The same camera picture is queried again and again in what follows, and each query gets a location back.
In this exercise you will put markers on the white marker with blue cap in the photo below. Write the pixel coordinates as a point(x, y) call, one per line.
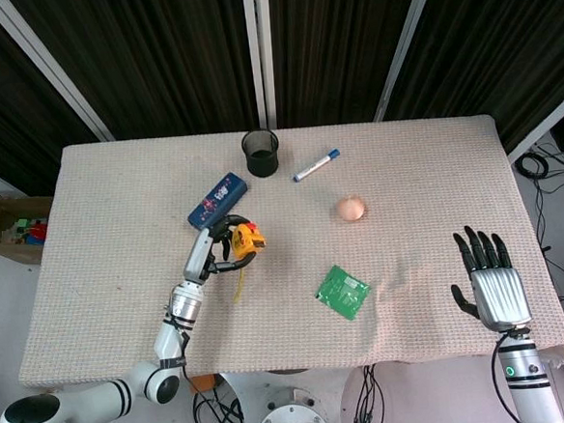
point(315, 165)

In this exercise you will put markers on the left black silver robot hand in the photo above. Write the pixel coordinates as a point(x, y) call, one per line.
point(199, 256)

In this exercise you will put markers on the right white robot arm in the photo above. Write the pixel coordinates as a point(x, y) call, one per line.
point(528, 383)

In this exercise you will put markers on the white frame post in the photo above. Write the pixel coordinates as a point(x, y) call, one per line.
point(49, 68)
point(547, 122)
point(253, 54)
point(267, 53)
point(406, 43)

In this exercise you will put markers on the yellow tape measure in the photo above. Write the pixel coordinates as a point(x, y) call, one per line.
point(245, 240)

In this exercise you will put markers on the cardboard box with coloured toys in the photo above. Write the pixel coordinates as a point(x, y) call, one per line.
point(1, 216)

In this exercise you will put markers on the green foil packet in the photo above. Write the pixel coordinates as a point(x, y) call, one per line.
point(342, 292)

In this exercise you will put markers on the blue printed pencil case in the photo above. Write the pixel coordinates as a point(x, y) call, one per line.
point(218, 196)

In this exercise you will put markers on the black mesh pen holder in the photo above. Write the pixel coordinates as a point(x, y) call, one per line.
point(261, 162)

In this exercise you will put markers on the dark pleated curtain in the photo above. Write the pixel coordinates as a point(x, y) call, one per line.
point(155, 60)

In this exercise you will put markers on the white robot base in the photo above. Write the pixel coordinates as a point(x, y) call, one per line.
point(291, 414)

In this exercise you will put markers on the beige waffle tablecloth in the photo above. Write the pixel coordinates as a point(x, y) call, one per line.
point(119, 232)

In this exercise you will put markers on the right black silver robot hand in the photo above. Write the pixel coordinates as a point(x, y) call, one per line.
point(500, 293)

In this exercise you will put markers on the peach coloured ball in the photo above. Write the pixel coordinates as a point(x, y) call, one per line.
point(350, 209)

